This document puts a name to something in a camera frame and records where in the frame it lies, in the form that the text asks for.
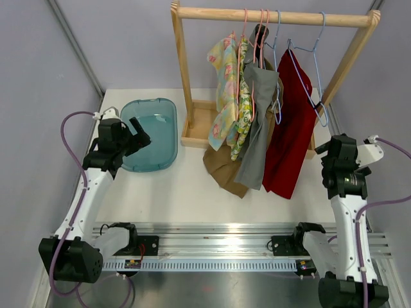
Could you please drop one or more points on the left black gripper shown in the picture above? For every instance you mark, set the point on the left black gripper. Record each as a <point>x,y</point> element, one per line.
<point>139,140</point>

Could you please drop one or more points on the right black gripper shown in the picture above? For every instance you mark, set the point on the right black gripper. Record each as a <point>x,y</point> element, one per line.
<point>323,148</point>

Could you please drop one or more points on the red skirt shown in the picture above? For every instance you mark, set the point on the red skirt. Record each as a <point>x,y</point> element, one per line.
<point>292,136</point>

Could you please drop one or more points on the tan skirt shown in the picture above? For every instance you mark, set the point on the tan skirt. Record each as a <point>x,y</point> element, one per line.
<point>224,170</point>

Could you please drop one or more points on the grey skirt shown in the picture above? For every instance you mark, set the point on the grey skirt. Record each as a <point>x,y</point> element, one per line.
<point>262,82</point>

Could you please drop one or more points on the lemon print skirt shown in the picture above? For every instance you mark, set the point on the lemon print skirt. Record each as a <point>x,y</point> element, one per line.
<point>245,102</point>

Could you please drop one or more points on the pastel floral skirt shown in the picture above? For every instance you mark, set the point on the pastel floral skirt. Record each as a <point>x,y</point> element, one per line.
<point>223,57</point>

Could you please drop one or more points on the blue wire hanger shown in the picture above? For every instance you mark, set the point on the blue wire hanger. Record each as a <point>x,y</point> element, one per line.
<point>276,104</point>
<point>318,80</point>

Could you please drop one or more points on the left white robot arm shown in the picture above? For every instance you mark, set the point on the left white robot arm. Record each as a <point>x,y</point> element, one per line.
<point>77,205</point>

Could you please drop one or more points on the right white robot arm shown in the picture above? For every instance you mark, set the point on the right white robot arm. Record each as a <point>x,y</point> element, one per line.
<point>347,276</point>

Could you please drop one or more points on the teal plastic basin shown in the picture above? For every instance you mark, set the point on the teal plastic basin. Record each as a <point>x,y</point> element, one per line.
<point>158,119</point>

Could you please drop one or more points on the wooden clothes rack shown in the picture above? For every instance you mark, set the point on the wooden clothes rack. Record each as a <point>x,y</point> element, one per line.
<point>201,113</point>

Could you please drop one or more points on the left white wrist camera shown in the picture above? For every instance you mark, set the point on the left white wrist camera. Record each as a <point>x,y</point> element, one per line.
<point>110,113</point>

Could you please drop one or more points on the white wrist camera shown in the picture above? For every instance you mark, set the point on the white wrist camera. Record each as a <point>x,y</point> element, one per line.
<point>110,113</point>
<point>369,152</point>

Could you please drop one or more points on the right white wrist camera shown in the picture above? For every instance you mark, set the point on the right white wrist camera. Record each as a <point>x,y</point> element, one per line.
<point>369,152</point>

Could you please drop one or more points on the aluminium rail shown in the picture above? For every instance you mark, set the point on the aluminium rail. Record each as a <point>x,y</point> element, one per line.
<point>213,248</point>

